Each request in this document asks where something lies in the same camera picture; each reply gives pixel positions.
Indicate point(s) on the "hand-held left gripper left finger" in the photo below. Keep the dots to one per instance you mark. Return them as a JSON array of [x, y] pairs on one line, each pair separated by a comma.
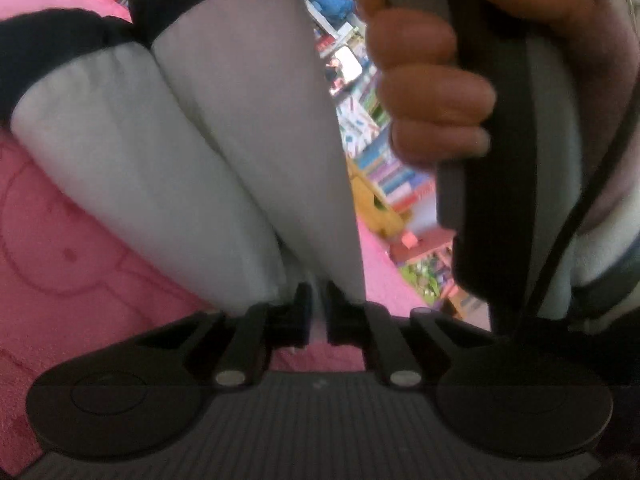
[[301, 315]]

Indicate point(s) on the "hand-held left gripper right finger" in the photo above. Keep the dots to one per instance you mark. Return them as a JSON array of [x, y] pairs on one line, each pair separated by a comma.
[[337, 316]]

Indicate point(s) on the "navy and white jacket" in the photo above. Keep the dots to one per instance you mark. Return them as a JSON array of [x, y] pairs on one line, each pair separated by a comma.
[[125, 135]]

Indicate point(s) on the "person's right hand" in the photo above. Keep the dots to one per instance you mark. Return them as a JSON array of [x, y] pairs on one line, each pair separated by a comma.
[[430, 100]]

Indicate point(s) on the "pink toy house book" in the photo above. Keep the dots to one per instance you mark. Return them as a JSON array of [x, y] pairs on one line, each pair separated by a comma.
[[425, 270]]

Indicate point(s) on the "row of colourful books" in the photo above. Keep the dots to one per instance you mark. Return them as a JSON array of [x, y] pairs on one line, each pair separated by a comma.
[[395, 185]]

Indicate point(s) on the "wooden drawer organiser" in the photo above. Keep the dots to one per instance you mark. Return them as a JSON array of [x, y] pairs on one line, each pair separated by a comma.
[[372, 205]]

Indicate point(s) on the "white colourful card box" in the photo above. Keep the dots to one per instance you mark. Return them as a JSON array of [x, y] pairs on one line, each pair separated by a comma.
[[357, 125]]

